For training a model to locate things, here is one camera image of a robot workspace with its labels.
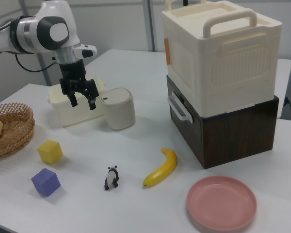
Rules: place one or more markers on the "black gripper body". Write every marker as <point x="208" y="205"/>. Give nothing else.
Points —
<point x="71" y="70"/>

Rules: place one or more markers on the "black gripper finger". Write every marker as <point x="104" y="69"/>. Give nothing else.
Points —
<point x="73" y="100"/>
<point x="92" y="103"/>

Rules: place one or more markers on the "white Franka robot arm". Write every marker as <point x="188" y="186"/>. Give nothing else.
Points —
<point x="51" y="31"/>

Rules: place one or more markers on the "open white plastic bin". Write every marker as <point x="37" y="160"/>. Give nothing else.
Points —
<point x="63" y="114"/>

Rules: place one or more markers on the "dark wood drawer cabinet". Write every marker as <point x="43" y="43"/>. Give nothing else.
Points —
<point x="240" y="136"/>

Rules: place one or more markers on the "small beige lidded trash can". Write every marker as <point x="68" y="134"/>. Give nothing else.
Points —
<point x="118" y="111"/>

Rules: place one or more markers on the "yellow foam cube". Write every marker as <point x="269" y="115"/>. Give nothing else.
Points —
<point x="49" y="151"/>

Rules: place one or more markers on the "woven wicker basket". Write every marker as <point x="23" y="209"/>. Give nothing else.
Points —
<point x="17" y="136"/>

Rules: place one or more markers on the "panda figurine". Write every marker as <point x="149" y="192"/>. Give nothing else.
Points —
<point x="110" y="178"/>

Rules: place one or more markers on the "purple foam cube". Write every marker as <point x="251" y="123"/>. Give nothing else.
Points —
<point x="45" y="182"/>

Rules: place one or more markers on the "yellow toy banana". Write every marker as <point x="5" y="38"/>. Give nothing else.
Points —
<point x="163" y="168"/>

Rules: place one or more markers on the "cream plastic storage box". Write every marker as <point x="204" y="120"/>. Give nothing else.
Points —
<point x="232" y="60"/>

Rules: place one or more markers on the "pink plastic plate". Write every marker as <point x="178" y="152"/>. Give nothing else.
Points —
<point x="220" y="202"/>

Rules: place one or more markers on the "black camera stand pole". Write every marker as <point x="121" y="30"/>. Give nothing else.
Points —
<point x="185" y="2"/>

